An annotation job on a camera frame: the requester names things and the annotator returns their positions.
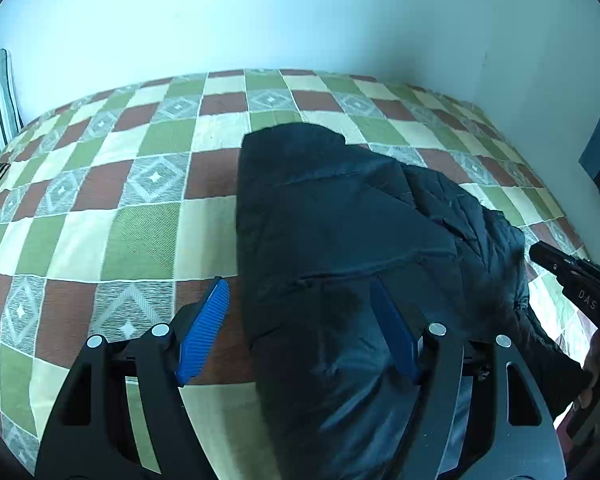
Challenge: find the black quilted jacket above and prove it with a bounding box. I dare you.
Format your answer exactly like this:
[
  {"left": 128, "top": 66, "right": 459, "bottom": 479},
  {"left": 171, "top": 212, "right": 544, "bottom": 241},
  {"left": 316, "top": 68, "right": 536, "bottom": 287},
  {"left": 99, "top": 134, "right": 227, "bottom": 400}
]
[{"left": 235, "top": 122, "right": 593, "bottom": 480}]

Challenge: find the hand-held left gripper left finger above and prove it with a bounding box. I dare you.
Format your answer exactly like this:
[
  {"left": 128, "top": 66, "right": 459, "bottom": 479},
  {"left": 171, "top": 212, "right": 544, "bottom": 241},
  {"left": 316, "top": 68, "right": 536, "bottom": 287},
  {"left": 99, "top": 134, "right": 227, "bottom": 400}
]
[{"left": 34, "top": 276, "right": 231, "bottom": 480}]

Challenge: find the checkered patchwork blanket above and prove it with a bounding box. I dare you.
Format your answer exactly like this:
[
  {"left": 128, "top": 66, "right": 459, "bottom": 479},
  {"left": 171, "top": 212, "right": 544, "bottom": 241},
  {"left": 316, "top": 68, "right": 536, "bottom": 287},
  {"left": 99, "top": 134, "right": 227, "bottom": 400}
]
[{"left": 0, "top": 68, "right": 600, "bottom": 476}]

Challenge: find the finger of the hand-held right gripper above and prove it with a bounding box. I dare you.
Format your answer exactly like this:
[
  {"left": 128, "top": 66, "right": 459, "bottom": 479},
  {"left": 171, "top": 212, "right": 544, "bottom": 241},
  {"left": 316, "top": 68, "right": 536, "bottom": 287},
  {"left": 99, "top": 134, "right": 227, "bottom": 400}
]
[{"left": 529, "top": 241, "right": 581, "bottom": 283}]

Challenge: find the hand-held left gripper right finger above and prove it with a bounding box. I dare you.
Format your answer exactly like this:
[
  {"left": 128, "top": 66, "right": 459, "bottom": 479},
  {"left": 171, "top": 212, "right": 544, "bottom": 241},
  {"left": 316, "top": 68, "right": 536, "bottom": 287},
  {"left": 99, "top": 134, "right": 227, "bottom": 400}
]
[{"left": 369, "top": 276, "right": 566, "bottom": 480}]

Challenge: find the person's right hand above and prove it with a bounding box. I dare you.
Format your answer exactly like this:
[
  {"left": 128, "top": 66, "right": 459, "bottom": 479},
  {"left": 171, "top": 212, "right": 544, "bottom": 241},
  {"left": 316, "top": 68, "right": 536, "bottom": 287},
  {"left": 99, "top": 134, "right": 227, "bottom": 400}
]
[{"left": 579, "top": 331, "right": 600, "bottom": 409}]

